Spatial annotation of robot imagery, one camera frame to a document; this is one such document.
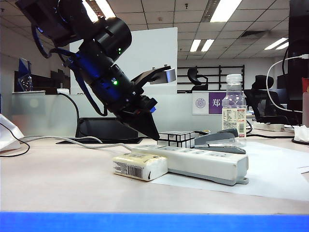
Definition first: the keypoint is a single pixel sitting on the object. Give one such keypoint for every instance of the white paper sheet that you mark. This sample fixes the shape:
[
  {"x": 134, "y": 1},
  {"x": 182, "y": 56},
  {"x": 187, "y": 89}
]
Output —
[{"x": 272, "y": 169}]

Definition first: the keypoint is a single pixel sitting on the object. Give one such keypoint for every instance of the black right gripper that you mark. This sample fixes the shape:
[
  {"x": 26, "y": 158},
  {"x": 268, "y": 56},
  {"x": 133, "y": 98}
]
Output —
[{"x": 125, "y": 96}]

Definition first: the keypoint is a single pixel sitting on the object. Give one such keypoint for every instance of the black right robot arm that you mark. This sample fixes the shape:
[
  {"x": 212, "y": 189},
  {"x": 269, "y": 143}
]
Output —
[{"x": 60, "y": 24}]

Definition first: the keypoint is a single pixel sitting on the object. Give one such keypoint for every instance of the grey stapler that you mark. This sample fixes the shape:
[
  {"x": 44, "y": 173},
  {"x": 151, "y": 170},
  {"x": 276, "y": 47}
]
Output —
[{"x": 217, "y": 140}]

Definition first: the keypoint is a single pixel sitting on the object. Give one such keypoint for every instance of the clear plastic drink bottle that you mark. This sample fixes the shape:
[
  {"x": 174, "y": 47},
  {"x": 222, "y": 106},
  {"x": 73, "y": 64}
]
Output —
[{"x": 234, "y": 120}]

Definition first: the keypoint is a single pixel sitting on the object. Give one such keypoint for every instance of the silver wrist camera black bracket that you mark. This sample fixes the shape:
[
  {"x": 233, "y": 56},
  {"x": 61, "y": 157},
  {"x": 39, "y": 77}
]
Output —
[{"x": 169, "y": 75}]

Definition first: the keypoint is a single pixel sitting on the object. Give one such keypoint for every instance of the ceiling air vent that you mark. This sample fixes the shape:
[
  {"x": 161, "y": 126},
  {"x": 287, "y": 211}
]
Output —
[{"x": 254, "y": 34}]

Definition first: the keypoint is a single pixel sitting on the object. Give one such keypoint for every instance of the long white grey-based power strip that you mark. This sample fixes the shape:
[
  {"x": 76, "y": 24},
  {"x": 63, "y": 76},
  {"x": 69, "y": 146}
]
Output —
[{"x": 198, "y": 160}]

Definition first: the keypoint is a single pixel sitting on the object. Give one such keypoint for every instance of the purple white name sign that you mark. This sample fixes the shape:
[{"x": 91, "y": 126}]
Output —
[{"x": 214, "y": 102}]

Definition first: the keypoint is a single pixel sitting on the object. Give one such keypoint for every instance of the white wall plug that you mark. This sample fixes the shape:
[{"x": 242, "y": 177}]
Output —
[{"x": 63, "y": 91}]

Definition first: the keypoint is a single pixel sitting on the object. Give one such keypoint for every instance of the large white panel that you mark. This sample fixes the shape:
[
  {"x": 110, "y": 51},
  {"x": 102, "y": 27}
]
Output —
[{"x": 154, "y": 53}]

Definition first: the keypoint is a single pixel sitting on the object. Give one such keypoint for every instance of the tall black computer case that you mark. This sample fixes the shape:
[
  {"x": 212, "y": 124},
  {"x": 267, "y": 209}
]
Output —
[{"x": 299, "y": 29}]

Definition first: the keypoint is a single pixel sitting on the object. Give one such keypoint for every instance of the white power strip with adapter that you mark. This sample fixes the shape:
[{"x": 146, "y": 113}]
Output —
[{"x": 269, "y": 127}]

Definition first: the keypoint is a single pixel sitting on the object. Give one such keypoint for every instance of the black office chair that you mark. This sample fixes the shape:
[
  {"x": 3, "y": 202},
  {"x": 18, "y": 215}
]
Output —
[
  {"x": 194, "y": 76},
  {"x": 262, "y": 83}
]

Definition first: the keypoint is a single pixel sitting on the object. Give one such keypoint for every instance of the fluorescent ceiling light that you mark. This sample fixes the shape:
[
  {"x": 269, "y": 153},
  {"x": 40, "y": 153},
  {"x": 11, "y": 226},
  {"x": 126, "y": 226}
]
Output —
[
  {"x": 106, "y": 8},
  {"x": 225, "y": 10},
  {"x": 195, "y": 45},
  {"x": 89, "y": 10},
  {"x": 284, "y": 45},
  {"x": 207, "y": 45},
  {"x": 275, "y": 44}
]

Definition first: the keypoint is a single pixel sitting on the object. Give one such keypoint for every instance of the blue edge strip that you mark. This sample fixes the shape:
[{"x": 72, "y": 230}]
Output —
[{"x": 154, "y": 222}]

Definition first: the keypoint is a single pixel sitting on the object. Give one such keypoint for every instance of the silver mirror puzzle cube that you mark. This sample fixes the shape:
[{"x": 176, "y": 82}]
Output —
[{"x": 176, "y": 139}]

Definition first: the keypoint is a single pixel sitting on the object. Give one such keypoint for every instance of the white packaged soap bar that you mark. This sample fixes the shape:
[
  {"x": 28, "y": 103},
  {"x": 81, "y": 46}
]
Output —
[{"x": 137, "y": 165}]

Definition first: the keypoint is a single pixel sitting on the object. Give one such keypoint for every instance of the blue glass trophy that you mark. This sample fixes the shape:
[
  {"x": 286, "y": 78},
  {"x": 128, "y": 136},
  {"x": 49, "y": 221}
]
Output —
[{"x": 25, "y": 77}]

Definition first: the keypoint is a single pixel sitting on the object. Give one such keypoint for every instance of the black shelf rack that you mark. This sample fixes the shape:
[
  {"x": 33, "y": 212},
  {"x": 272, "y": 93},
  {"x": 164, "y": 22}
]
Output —
[{"x": 217, "y": 72}]

